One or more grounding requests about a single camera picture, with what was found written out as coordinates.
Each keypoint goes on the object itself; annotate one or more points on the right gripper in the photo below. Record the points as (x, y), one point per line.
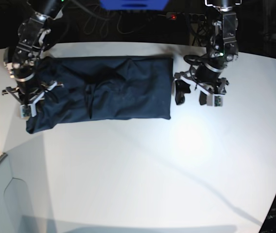
(23, 89)

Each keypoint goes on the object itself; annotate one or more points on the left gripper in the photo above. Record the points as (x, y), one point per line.
(201, 78)

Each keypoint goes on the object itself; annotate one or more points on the dark blue t-shirt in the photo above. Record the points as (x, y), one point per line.
(99, 88)

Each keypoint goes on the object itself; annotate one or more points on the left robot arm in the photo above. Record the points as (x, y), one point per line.
(218, 34)

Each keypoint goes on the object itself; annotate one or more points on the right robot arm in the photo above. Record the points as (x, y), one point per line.
(20, 60)

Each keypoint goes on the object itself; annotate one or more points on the black power strip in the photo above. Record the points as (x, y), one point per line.
(193, 18)

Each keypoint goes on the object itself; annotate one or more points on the blue plastic bin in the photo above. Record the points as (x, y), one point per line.
(134, 4)

